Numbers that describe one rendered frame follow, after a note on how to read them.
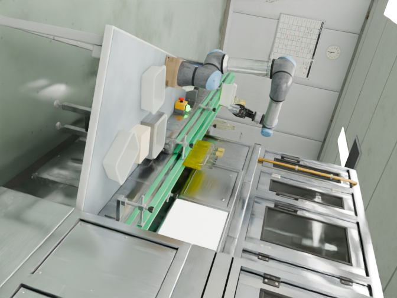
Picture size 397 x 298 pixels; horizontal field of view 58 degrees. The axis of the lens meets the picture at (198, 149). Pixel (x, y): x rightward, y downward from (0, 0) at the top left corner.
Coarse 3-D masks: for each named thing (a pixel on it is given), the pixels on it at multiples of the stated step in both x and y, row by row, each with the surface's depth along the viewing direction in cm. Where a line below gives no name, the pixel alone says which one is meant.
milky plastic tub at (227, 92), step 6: (228, 84) 243; (234, 84) 242; (222, 90) 244; (228, 90) 243; (234, 90) 262; (222, 96) 244; (228, 96) 243; (234, 96) 262; (222, 102) 245; (228, 102) 244; (228, 108) 246
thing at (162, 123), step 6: (162, 120) 207; (156, 126) 192; (162, 126) 209; (156, 132) 193; (162, 132) 211; (156, 138) 213; (162, 138) 213; (156, 144) 214; (162, 144) 214; (156, 150) 209; (156, 156) 204
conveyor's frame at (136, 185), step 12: (204, 96) 284; (192, 108) 261; (168, 120) 239; (180, 120) 241; (168, 132) 224; (168, 156) 218; (144, 168) 203; (156, 168) 205; (132, 180) 192; (144, 180) 193; (120, 192) 182; (132, 192) 183; (144, 192) 186; (108, 204) 173; (108, 216) 165
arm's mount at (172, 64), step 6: (168, 60) 208; (174, 60) 207; (180, 60) 207; (168, 66) 208; (174, 66) 207; (168, 72) 208; (174, 72) 207; (168, 78) 209; (174, 78) 208; (168, 84) 209; (174, 84) 208
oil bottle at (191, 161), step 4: (188, 156) 227; (192, 156) 228; (184, 160) 225; (188, 160) 224; (192, 160) 224; (196, 160) 224; (200, 160) 225; (204, 160) 226; (184, 164) 227; (188, 164) 226; (192, 164) 225; (196, 164) 224; (200, 164) 223; (204, 164) 224; (196, 168) 225; (200, 168) 225; (204, 168) 225
